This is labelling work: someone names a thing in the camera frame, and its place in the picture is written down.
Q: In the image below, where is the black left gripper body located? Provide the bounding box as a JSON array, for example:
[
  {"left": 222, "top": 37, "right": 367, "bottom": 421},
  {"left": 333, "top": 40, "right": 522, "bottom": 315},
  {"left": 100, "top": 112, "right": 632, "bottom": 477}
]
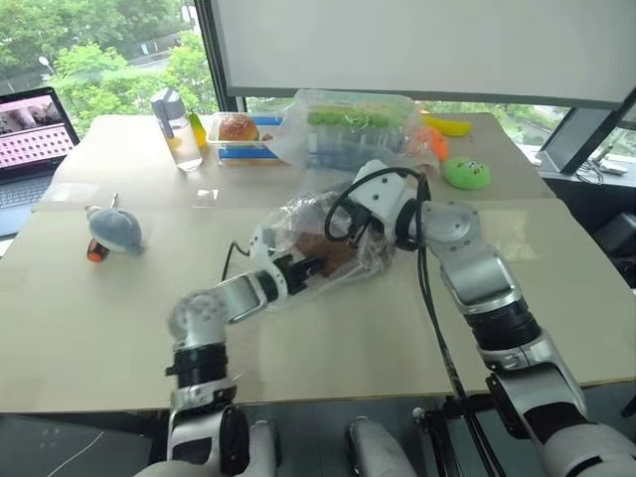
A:
[{"left": 276, "top": 255, "right": 315, "bottom": 297}]

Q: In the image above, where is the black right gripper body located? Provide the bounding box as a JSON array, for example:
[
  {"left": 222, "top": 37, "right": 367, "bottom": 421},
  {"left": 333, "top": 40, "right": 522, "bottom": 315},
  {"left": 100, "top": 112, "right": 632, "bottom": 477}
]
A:
[{"left": 342, "top": 200, "right": 388, "bottom": 244}]

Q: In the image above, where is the brown cap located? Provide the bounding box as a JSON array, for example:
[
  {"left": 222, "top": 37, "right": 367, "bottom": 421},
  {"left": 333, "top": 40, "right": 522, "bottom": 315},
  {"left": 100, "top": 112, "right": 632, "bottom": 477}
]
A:
[{"left": 292, "top": 230, "right": 360, "bottom": 280}]

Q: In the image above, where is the clear plastic bag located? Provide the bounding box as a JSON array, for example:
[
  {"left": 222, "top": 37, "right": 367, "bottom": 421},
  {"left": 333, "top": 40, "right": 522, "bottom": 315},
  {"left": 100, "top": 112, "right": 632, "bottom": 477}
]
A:
[{"left": 246, "top": 190, "right": 399, "bottom": 315}]

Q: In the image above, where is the large clear bag with items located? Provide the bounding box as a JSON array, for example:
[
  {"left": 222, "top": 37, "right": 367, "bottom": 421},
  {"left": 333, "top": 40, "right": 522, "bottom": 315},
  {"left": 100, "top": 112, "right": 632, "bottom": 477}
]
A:
[{"left": 271, "top": 88, "right": 440, "bottom": 174}]

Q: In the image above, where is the orange carrot plush toy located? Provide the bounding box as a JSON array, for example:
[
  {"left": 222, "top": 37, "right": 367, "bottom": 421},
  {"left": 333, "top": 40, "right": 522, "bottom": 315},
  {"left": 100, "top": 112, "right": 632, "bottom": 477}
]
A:
[{"left": 410, "top": 125, "right": 451, "bottom": 163}]

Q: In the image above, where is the green round plush toy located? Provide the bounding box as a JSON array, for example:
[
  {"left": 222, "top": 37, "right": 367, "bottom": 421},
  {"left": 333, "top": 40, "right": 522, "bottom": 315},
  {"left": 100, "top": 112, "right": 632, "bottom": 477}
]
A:
[{"left": 442, "top": 156, "right": 494, "bottom": 192}]

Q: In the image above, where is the yellow toy banana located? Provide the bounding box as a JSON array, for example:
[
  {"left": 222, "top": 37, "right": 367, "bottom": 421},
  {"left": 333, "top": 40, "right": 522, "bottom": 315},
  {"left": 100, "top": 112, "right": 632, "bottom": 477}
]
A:
[{"left": 420, "top": 114, "right": 474, "bottom": 138}]

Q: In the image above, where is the bread in white tray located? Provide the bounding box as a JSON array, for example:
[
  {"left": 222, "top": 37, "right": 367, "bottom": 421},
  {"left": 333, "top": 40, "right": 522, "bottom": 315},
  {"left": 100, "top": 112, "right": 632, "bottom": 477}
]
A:
[{"left": 215, "top": 113, "right": 299, "bottom": 167}]

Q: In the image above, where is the clear box with bread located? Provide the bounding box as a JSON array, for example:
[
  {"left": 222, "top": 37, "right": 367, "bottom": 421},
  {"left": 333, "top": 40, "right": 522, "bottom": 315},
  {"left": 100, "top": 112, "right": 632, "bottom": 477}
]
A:
[{"left": 205, "top": 110, "right": 280, "bottom": 149}]

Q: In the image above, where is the grey rounded shape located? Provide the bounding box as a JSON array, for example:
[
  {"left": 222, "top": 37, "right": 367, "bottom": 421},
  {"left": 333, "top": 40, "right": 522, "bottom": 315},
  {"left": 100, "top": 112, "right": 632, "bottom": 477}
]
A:
[
  {"left": 246, "top": 419, "right": 280, "bottom": 477},
  {"left": 344, "top": 415, "right": 416, "bottom": 477}
]

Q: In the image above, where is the yellow green toy corn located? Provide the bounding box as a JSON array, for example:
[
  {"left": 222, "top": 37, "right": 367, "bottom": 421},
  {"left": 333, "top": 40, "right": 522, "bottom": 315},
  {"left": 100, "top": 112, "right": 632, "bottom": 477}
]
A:
[{"left": 187, "top": 110, "right": 208, "bottom": 148}]

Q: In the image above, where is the clear bottle with grey lid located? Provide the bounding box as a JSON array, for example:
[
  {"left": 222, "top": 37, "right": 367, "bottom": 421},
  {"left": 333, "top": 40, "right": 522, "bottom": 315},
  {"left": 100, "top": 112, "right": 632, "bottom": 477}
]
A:
[{"left": 150, "top": 87, "right": 205, "bottom": 173}]

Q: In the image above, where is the grey shark plush toy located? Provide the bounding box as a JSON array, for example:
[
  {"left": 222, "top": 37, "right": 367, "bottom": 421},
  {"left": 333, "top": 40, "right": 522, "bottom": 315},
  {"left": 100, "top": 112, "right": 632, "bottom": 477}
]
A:
[{"left": 83, "top": 205, "right": 147, "bottom": 256}]

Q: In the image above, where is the white projection screen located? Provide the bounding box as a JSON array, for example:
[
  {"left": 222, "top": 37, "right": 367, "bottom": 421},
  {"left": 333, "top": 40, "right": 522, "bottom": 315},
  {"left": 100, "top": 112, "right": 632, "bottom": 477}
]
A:
[{"left": 210, "top": 0, "right": 636, "bottom": 109}]

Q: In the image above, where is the black office chair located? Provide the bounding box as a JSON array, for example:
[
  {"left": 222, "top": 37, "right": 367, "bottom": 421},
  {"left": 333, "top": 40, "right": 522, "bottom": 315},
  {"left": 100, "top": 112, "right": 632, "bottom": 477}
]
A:
[{"left": 589, "top": 212, "right": 636, "bottom": 290}]

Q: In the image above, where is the black laptop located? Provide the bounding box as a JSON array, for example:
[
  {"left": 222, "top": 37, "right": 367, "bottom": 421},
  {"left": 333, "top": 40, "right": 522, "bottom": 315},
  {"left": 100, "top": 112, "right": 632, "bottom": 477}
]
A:
[{"left": 0, "top": 85, "right": 81, "bottom": 239}]

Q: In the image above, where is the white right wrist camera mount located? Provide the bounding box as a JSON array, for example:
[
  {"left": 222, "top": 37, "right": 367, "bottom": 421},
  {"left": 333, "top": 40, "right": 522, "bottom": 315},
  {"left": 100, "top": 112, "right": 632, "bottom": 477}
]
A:
[{"left": 350, "top": 159, "right": 424, "bottom": 226}]

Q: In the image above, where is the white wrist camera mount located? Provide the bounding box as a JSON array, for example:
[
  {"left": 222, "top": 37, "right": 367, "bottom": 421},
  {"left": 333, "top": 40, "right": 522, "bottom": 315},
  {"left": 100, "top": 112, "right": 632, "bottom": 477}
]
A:
[
  {"left": 350, "top": 159, "right": 424, "bottom": 226},
  {"left": 249, "top": 222, "right": 293, "bottom": 305}
]

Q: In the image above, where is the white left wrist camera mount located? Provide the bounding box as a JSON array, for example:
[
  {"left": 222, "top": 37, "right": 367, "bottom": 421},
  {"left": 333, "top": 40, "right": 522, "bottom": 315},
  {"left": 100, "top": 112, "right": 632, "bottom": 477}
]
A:
[{"left": 249, "top": 222, "right": 293, "bottom": 305}]

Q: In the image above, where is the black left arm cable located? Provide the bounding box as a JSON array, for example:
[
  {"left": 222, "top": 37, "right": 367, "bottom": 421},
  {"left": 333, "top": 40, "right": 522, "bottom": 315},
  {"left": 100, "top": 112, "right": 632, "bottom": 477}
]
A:
[{"left": 221, "top": 240, "right": 255, "bottom": 290}]

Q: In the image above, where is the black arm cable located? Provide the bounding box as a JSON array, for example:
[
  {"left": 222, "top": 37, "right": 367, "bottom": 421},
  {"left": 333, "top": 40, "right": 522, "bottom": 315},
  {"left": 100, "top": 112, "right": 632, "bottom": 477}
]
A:
[
  {"left": 221, "top": 240, "right": 255, "bottom": 290},
  {"left": 324, "top": 166, "right": 471, "bottom": 404}
]

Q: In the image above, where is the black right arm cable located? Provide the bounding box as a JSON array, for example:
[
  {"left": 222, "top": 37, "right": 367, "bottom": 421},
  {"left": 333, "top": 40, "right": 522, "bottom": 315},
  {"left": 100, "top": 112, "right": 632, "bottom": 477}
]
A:
[{"left": 324, "top": 166, "right": 471, "bottom": 404}]

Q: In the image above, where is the black frame under table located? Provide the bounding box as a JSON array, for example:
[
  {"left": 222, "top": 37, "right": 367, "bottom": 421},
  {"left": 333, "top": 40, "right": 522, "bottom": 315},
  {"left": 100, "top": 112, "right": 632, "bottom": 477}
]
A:
[{"left": 410, "top": 391, "right": 503, "bottom": 477}]

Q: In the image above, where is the dark window frame post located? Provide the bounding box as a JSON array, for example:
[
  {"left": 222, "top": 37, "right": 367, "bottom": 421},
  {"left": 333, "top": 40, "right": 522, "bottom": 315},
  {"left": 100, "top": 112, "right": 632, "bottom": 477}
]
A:
[{"left": 190, "top": 0, "right": 249, "bottom": 118}]

